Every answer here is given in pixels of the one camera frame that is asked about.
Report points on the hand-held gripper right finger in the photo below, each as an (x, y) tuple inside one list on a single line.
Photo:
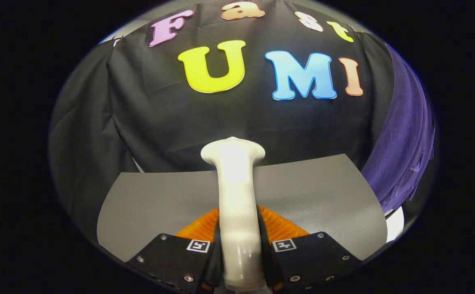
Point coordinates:
[(311, 257)]

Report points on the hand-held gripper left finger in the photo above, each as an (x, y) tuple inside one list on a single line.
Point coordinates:
[(180, 257)]

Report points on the white garment steamer head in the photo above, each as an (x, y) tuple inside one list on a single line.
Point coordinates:
[(237, 204)]

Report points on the white garment form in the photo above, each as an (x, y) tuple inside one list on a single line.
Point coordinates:
[(395, 224)]

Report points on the grey cabinet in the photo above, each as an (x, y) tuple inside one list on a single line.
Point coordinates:
[(159, 204)]

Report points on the black backdrop cloth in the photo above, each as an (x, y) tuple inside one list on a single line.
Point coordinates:
[(159, 122)]

